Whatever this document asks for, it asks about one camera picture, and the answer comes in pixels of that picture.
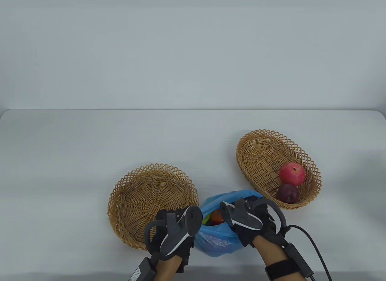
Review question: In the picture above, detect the dark purple plum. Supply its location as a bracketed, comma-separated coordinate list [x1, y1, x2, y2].
[277, 183, 300, 203]

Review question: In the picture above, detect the black cable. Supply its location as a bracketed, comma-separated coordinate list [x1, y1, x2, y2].
[285, 224, 333, 281]

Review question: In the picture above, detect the dark grey left hand controller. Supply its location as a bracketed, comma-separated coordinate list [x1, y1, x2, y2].
[144, 205, 203, 256]

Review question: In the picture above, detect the person's left hand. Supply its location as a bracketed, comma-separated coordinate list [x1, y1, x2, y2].
[148, 209, 195, 266]

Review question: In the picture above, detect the black left wrist box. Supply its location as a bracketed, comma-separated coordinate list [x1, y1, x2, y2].
[128, 256, 157, 281]

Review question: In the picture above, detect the blue plastic bag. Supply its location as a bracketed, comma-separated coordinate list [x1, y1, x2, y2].
[195, 190, 264, 258]

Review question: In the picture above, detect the dark grey hand controller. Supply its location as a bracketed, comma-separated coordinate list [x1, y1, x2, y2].
[220, 197, 287, 233]
[144, 205, 203, 256]

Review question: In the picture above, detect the round wicker basket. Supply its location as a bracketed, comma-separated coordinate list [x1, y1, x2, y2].
[107, 164, 199, 250]

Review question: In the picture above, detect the person's right hand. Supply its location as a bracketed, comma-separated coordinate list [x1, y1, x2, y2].
[231, 196, 287, 248]

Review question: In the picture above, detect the black wrist box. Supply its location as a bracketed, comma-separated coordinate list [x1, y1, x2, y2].
[128, 256, 157, 281]
[283, 243, 315, 278]

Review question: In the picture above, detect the dark grey right hand controller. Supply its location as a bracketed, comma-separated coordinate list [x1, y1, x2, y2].
[220, 197, 287, 233]

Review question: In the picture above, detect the person's left forearm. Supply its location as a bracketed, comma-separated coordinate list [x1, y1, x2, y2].
[155, 256, 183, 281]

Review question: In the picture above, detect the red apple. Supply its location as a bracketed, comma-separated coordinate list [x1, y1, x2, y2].
[279, 162, 306, 186]

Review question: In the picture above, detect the person's right forearm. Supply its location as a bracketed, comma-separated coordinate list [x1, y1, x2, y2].
[253, 234, 291, 268]

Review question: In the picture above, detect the oval wicker basket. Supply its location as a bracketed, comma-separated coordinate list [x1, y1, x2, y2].
[236, 129, 322, 209]

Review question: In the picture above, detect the black right wrist box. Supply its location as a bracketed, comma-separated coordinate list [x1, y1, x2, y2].
[283, 243, 315, 278]

